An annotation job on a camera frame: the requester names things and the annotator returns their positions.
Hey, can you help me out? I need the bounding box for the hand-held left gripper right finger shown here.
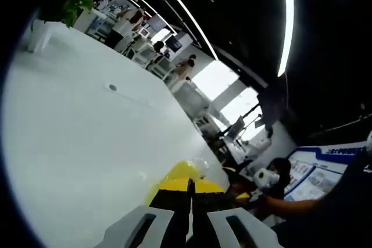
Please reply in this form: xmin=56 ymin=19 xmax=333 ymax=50
xmin=185 ymin=179 xmax=281 ymax=248

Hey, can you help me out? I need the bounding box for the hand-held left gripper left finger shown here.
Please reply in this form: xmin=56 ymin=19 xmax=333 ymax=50
xmin=94 ymin=178 xmax=194 ymax=248

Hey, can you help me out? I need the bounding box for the square yellow silicone block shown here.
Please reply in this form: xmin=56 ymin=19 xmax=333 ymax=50
xmin=143 ymin=171 xmax=175 ymax=206

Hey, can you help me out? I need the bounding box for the round yellow silicone block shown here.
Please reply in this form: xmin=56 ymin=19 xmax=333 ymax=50
xmin=170 ymin=160 xmax=204 ymax=179

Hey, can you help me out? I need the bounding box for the black desk monitor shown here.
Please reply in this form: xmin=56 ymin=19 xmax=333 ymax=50
xmin=223 ymin=116 xmax=246 ymax=141

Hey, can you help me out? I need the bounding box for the grey high-back chair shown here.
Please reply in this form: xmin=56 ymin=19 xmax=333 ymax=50
xmin=173 ymin=81 xmax=212 ymax=121

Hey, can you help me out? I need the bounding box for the white office chair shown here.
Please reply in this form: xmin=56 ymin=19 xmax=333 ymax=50
xmin=146 ymin=56 xmax=172 ymax=80
xmin=133 ymin=46 xmax=155 ymax=66

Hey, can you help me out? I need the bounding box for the dark hanging screen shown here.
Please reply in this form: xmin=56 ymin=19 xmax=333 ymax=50
xmin=146 ymin=14 xmax=169 ymax=33
xmin=167 ymin=34 xmax=183 ymax=53

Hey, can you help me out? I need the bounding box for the straight ceiling light strip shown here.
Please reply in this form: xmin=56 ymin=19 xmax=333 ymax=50
xmin=277 ymin=0 xmax=295 ymax=78

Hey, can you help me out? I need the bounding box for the long curved ceiling light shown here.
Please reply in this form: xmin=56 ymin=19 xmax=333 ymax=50
xmin=146 ymin=0 xmax=219 ymax=62

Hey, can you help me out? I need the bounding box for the green potted plant white pot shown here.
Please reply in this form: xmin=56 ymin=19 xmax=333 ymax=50
xmin=27 ymin=0 xmax=101 ymax=54

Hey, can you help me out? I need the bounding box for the blue white wall poster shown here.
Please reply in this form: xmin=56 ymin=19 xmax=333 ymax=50
xmin=283 ymin=140 xmax=372 ymax=202

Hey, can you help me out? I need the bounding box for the grey table cable grommet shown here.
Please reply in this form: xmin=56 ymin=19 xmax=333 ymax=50
xmin=104 ymin=82 xmax=153 ymax=106

